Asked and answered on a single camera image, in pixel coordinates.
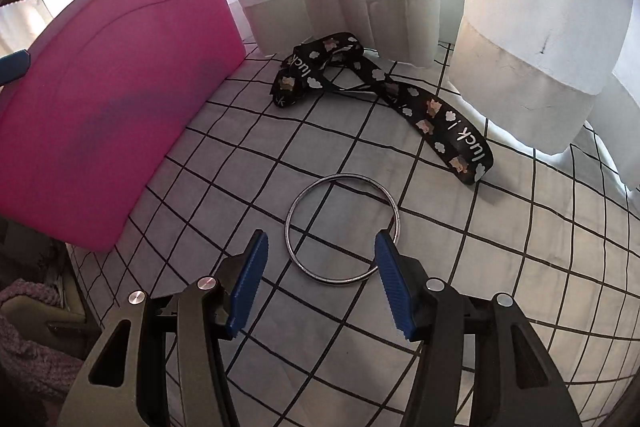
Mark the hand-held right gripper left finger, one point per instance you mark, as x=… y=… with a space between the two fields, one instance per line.
x=247 y=282

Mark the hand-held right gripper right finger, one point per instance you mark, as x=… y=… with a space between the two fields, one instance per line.
x=395 y=287

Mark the pink knit cloth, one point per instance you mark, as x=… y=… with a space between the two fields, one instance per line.
x=30 y=357

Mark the pink plastic bin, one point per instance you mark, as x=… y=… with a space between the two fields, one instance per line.
x=100 y=107

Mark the checked white tablecloth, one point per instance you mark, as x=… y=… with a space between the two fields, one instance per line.
x=500 y=257

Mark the large silver bangle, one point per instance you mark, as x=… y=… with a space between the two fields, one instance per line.
x=345 y=177

